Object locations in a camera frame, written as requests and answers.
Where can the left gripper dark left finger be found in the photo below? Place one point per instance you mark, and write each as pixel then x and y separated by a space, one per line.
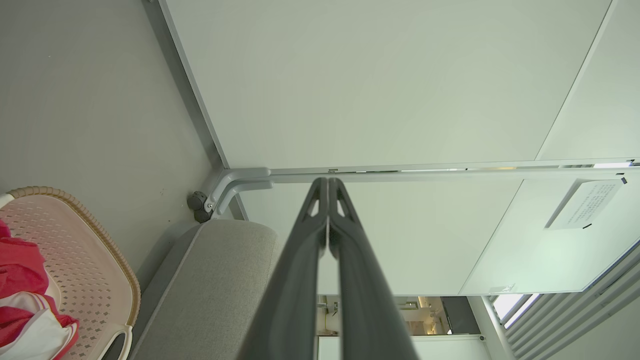
pixel 295 280

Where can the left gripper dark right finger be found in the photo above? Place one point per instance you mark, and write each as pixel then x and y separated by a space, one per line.
pixel 365 300

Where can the red shorts with white panels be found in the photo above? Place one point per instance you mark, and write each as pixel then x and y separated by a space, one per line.
pixel 35 332

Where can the red jacket with striped cuffs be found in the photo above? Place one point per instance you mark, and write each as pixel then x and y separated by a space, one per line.
pixel 20 267

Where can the grey fabric sofa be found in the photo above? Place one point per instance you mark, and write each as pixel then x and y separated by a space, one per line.
pixel 215 290

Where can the black caster wheel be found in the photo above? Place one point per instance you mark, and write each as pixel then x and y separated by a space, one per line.
pixel 197 202

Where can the cream perforated laundry basket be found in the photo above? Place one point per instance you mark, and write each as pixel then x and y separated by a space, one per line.
pixel 95 260

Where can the grey window blind slats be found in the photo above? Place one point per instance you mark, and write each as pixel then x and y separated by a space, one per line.
pixel 575 320

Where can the white printed paper notice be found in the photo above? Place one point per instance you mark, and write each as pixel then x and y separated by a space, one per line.
pixel 585 205

